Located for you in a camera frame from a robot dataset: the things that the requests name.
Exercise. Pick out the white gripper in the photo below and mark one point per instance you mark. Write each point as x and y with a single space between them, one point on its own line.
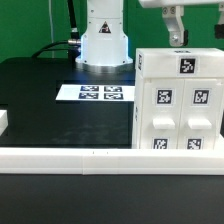
172 13

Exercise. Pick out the white cabinet top block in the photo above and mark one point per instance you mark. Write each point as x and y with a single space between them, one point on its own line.
177 63

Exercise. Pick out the white cabinet door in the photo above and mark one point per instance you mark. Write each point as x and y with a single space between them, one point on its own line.
201 114
161 114

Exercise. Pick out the white cabinet body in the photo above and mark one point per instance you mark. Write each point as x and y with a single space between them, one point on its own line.
138 108

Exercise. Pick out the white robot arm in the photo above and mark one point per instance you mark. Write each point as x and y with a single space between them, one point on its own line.
104 45

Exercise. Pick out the white marker base sheet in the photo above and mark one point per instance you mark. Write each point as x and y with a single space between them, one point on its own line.
107 93

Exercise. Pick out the white U-shaped obstacle frame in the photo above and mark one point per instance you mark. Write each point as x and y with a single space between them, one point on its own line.
110 161

